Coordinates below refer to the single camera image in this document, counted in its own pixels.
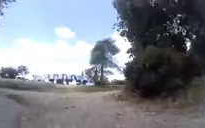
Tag blue and white structure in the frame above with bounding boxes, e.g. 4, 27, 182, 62
43, 73, 95, 87

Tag pale dirt path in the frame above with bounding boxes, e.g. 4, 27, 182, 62
0, 87, 205, 128

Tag distant trees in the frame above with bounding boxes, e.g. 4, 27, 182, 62
0, 63, 31, 80

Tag large dark bush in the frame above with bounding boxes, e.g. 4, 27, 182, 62
122, 44, 205, 99

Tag lone leaning tree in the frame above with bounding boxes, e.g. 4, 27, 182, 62
88, 37, 122, 86

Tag large dark tree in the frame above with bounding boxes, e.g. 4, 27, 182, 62
112, 0, 205, 81

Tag dry grass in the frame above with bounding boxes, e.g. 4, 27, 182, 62
0, 77, 125, 95

